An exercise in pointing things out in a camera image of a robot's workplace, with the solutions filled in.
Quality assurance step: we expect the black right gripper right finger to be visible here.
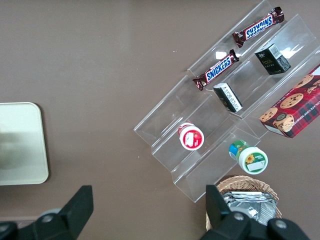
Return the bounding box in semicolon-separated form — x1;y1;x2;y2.
199;184;311;240

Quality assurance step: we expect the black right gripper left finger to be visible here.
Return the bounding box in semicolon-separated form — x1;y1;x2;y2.
14;184;95;240

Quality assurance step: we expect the light tan wicker basket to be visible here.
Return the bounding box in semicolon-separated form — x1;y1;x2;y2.
205;174;284;231

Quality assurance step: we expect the beige plastic tray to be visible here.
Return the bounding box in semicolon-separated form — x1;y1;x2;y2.
0;101;50;187

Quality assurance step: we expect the silver foil packet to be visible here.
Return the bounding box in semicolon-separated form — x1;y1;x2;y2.
221;190;277;227

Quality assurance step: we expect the green lidded yogurt cup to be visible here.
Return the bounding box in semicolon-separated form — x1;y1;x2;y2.
228;139;270;175

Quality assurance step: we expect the red lidded yogurt cup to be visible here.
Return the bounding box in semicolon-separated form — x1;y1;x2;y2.
177;121;206;152

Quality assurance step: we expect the clear acrylic step shelf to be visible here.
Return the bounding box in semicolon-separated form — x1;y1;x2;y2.
133;74;261;204
186;0;320;141

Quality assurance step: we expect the small black box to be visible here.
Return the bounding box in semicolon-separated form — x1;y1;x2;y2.
254;43;292;76
212;82;244;114

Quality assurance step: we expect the red tartan cookie box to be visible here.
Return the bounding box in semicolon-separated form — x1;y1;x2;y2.
258;64;320;139

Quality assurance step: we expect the Snickers chocolate bar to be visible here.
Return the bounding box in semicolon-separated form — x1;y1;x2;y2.
231;6;286;49
192;48;241;92

